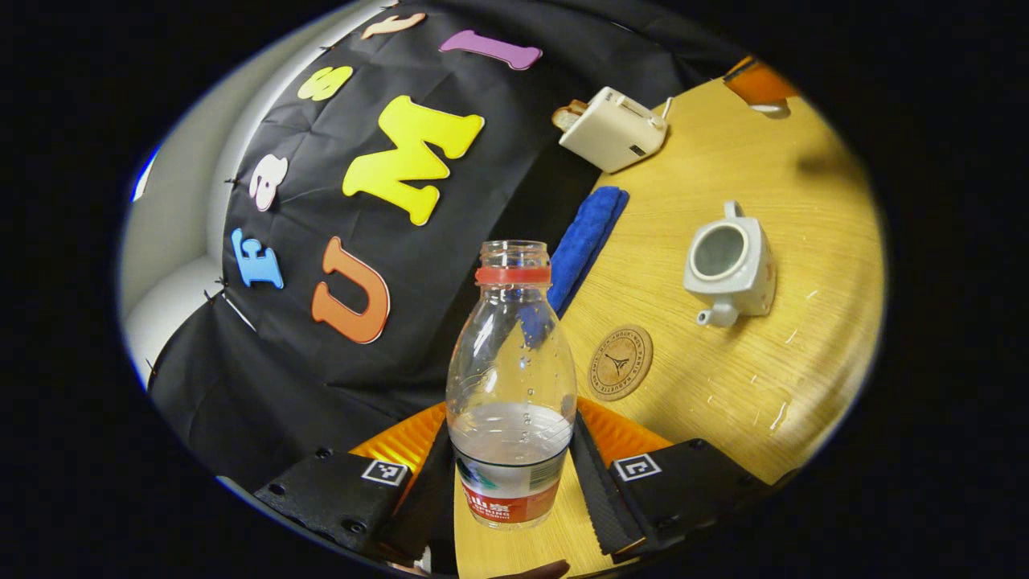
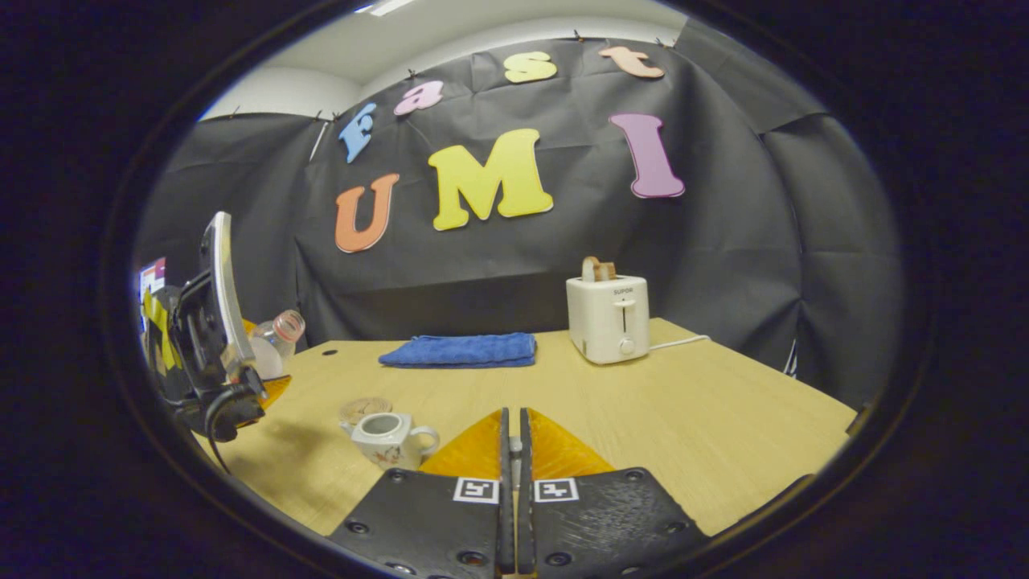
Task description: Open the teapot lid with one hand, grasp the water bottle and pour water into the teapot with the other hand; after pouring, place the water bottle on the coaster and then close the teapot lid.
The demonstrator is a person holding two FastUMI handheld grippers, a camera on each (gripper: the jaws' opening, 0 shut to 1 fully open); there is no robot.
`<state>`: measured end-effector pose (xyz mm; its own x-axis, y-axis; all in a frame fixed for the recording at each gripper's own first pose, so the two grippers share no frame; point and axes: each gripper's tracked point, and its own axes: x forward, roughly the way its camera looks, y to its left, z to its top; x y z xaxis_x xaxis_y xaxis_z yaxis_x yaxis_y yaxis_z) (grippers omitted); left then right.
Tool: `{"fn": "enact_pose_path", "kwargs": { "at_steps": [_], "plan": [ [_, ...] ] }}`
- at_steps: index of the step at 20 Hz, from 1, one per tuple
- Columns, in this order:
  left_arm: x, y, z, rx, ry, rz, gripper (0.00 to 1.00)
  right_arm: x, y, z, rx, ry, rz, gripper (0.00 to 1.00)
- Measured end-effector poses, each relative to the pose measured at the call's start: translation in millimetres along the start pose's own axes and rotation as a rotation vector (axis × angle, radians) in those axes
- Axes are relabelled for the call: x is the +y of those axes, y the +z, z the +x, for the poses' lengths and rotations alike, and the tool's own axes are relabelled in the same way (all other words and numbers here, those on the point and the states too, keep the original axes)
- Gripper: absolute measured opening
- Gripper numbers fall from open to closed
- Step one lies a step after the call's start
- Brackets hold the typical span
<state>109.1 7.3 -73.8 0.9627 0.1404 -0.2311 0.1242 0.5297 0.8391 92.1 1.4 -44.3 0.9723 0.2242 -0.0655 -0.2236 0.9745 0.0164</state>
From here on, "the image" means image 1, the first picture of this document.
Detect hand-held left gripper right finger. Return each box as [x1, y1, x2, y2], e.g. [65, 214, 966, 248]
[567, 396, 793, 564]

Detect clear plastic water bottle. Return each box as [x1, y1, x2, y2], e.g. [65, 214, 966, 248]
[445, 240, 578, 530]

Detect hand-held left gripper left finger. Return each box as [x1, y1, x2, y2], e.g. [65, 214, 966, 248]
[253, 402, 459, 573]

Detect toast slice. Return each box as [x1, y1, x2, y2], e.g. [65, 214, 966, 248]
[551, 100, 589, 132]

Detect white toaster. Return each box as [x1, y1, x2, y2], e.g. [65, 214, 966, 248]
[559, 87, 670, 174]

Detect blue folded towel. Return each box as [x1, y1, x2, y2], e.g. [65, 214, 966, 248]
[547, 187, 630, 318]

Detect round brown coaster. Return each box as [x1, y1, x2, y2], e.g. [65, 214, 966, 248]
[587, 324, 654, 402]

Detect white ceramic teacup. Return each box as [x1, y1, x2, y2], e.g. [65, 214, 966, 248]
[683, 200, 777, 328]

